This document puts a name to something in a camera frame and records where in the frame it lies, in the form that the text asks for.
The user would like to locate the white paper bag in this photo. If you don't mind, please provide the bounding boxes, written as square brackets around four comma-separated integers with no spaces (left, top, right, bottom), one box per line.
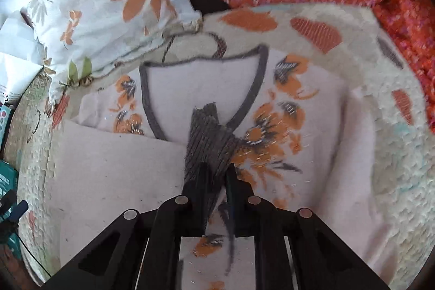
[0,0,46,104]

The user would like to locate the pink towel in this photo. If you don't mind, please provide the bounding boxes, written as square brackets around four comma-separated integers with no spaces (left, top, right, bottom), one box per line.
[46,45,400,290]

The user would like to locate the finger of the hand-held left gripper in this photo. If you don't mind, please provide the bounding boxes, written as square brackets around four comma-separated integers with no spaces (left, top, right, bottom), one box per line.
[0,190,29,226]

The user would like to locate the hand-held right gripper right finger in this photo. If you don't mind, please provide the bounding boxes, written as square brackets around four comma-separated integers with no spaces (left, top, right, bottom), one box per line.
[226,163,391,290]

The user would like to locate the white floral pillow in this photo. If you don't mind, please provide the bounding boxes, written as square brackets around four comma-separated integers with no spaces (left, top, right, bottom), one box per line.
[20,0,204,107]

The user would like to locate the cream quilted bed cover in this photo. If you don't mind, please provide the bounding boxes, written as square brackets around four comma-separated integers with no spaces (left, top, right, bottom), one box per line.
[7,3,435,290]

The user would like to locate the pink patterned long box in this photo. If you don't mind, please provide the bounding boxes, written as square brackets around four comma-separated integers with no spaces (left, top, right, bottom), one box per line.
[0,105,14,136]

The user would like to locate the black cable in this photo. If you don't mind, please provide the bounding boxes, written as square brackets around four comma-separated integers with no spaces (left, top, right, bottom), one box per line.
[15,230,53,277]

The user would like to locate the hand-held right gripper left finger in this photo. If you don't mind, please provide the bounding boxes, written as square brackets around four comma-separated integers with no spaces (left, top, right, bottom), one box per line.
[43,163,210,290]

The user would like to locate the green cardboard box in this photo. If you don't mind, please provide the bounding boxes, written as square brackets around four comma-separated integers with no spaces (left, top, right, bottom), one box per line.
[0,159,23,258]

